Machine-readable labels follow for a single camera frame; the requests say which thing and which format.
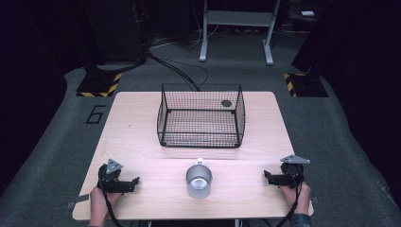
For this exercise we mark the black tape floor marking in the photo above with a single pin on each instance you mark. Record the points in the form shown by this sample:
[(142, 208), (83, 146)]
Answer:
[(95, 114)]

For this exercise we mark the black stand base striped edge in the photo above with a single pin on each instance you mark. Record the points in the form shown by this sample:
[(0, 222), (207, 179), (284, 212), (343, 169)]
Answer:
[(307, 85), (99, 85)]

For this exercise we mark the white metal desk frame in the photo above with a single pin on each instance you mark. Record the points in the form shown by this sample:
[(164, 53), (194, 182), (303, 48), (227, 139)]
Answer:
[(239, 19)]

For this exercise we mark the person's left hand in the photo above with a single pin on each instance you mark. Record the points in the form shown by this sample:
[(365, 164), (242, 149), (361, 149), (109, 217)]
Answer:
[(100, 201)]

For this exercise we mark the black equipment cabinet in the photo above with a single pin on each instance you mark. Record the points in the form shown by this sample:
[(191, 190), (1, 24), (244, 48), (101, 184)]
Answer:
[(113, 30)]

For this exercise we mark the person's right hand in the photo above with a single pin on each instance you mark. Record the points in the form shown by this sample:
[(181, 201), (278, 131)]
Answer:
[(299, 197)]

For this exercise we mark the silver metal cup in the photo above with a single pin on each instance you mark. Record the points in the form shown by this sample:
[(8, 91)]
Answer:
[(198, 184)]

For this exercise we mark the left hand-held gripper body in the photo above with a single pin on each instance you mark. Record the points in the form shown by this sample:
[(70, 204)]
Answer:
[(111, 176)]

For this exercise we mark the round grey table grommet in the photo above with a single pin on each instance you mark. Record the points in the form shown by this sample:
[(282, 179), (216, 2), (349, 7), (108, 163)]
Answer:
[(226, 103)]

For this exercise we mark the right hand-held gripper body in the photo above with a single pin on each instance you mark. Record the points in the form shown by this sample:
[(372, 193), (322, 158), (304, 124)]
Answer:
[(292, 172)]

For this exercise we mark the grey tape strip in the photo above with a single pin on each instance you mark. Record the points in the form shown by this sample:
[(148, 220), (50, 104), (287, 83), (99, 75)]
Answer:
[(78, 200)]

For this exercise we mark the small white box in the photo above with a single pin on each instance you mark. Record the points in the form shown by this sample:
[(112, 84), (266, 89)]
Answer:
[(307, 13)]

